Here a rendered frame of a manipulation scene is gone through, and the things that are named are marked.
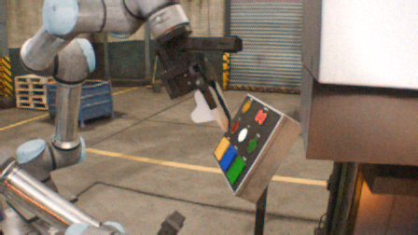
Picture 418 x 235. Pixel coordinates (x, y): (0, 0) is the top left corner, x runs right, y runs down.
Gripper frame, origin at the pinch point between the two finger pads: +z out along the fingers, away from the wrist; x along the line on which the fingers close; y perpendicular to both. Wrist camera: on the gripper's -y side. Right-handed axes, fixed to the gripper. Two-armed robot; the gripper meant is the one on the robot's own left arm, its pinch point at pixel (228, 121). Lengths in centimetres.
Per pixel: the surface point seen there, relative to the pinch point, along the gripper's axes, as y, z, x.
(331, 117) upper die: -17.4, 0.6, 22.0
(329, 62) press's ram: -18.9, -5.6, 27.0
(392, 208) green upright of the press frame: -24.4, 33.4, -4.4
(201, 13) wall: 162, -196, -800
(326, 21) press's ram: -20.1, -9.1, 27.0
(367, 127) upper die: -20.7, 3.3, 22.0
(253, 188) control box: 9.2, 25.7, -24.8
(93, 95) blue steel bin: 311, -77, -378
